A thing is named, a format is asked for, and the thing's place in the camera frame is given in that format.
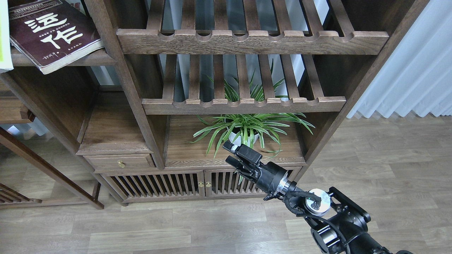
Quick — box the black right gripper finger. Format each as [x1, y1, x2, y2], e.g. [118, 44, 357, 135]
[223, 140, 262, 166]
[225, 156, 250, 176]

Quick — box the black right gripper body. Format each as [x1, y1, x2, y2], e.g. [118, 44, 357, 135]
[236, 161, 293, 200]

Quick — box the dark maroon cover book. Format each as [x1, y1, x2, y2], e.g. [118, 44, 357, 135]
[8, 0, 104, 74]

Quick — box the yellow green cover book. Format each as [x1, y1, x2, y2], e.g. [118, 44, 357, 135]
[0, 0, 13, 73]

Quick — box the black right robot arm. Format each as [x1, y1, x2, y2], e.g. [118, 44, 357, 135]
[223, 141, 389, 254]

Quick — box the white plant pot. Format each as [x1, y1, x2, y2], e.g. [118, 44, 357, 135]
[228, 131, 260, 148]

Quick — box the green spider plant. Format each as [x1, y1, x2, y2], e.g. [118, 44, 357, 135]
[187, 59, 315, 185]

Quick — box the dark wooden bookshelf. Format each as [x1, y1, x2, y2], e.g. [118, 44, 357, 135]
[1, 0, 428, 204]

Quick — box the brass drawer knob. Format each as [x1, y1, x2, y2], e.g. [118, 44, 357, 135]
[117, 160, 125, 168]

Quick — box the white pleated curtain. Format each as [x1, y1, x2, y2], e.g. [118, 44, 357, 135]
[347, 0, 452, 118]

